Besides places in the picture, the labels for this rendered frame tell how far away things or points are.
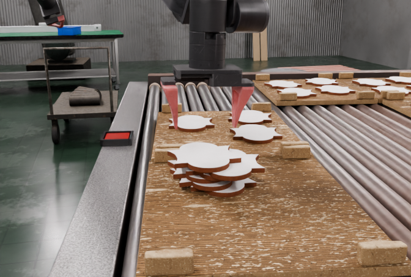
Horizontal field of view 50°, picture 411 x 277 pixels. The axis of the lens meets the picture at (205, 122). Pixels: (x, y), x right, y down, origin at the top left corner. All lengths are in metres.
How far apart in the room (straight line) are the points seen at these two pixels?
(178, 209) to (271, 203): 0.15
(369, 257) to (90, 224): 0.41
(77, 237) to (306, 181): 0.41
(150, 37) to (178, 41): 0.61
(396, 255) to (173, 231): 0.30
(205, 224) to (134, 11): 9.12
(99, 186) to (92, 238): 0.20
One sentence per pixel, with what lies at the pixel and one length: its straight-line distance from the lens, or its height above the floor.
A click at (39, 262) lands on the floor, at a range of 2.47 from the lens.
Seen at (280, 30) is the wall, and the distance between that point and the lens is 10.49.
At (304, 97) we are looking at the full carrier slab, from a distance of 1.55.
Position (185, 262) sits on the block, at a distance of 0.56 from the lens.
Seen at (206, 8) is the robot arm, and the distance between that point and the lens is 0.68.
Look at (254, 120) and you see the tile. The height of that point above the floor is 0.95.
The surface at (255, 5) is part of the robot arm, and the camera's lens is 0.72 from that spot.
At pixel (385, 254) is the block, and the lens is 0.62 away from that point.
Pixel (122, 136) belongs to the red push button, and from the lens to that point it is 1.14.
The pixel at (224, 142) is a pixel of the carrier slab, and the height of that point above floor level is 0.94.
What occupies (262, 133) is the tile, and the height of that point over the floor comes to 0.95.
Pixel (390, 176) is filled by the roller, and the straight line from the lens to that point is 0.97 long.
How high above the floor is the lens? 1.26
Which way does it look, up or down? 15 degrees down
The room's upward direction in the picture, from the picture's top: straight up
